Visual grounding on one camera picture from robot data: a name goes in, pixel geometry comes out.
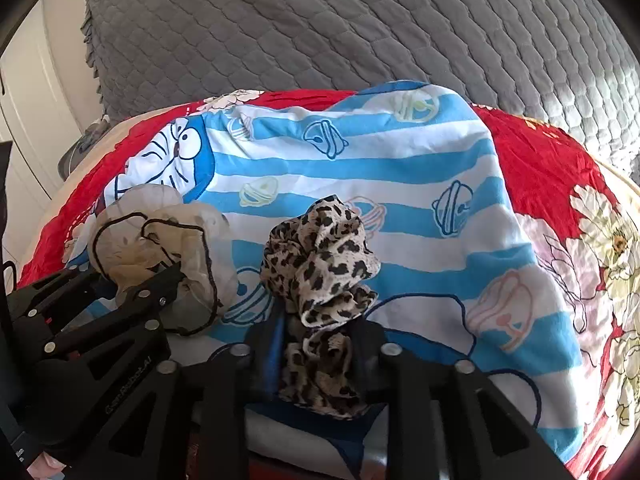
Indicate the person's left hand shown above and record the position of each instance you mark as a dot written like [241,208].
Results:
[46,464]

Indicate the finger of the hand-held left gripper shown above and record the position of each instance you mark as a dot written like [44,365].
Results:
[125,322]
[45,292]

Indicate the leopard print scrunchie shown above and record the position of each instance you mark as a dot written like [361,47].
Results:
[320,260]

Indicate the white wardrobe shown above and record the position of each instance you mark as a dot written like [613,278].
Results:
[30,90]

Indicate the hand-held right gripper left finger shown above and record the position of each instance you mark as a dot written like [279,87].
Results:
[270,357]

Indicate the beige sheer scrunchie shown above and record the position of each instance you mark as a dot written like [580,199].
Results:
[150,240]

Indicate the grey cloth bundle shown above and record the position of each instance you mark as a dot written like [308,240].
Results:
[85,140]

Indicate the red floral bed sheet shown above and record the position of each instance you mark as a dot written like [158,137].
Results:
[545,160]

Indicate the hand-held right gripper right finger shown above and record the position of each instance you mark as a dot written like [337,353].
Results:
[367,360]

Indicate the grey quilted blanket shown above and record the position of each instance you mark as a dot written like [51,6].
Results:
[325,25]

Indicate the blue striped cartoon cloth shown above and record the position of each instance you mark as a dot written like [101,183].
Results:
[400,170]

